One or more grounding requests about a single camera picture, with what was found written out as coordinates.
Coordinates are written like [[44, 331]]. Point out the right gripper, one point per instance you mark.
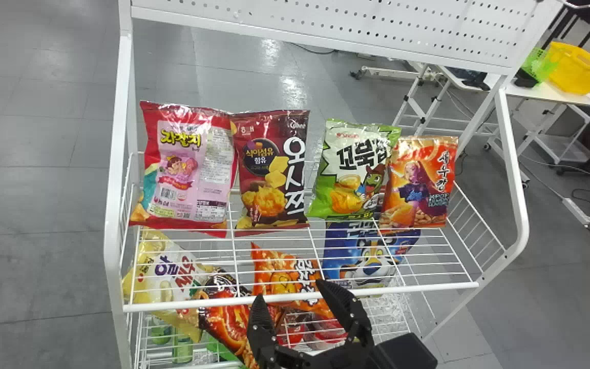
[[325, 361]]

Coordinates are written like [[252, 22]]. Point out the black red snack packet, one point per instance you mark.
[[223, 323]]

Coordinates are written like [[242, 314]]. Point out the blue snack packet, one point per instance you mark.
[[361, 256]]

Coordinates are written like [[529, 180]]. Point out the yellow snack packet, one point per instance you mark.
[[162, 271]]

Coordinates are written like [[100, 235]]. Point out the maroon snack packet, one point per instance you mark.
[[269, 169]]

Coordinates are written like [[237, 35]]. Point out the green snack packet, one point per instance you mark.
[[349, 164]]

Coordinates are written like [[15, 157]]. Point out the orange purple snack packet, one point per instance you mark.
[[420, 179]]

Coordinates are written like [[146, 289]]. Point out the red pink snack packet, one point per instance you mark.
[[185, 164]]

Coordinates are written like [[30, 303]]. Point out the green basket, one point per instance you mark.
[[540, 62]]

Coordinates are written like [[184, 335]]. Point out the yellow basket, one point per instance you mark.
[[579, 69]]

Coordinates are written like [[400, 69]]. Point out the white power strip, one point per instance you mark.
[[576, 211]]

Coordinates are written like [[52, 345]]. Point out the white side table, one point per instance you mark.
[[548, 93]]

